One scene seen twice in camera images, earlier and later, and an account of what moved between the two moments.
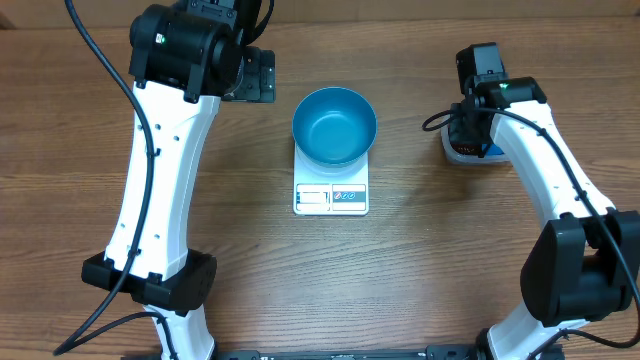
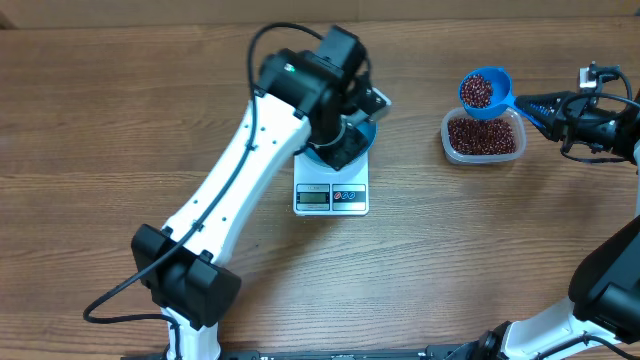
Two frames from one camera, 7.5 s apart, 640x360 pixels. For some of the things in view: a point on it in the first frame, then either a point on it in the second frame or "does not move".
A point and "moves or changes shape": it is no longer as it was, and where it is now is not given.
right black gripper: [459, 131] to [563, 124]
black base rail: [433, 352] does not move
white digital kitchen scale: [336, 192] does not move
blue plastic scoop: [493, 150] moves or changes shape
